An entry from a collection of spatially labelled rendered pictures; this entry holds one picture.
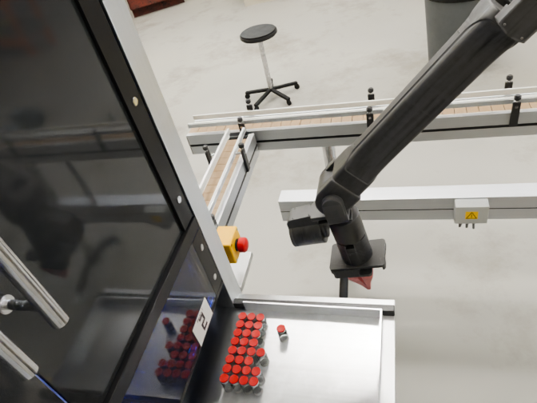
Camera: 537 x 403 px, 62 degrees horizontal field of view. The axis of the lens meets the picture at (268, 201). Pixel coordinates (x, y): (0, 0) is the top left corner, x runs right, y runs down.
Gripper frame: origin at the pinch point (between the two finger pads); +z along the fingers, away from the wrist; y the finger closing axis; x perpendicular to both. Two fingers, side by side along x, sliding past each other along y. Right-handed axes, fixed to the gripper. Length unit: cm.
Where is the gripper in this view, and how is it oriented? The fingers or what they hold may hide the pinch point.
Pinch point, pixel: (367, 284)
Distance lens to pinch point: 92.0
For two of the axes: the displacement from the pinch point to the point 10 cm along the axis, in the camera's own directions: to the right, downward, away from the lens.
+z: 3.6, 7.3, 5.8
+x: -2.0, 6.7, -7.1
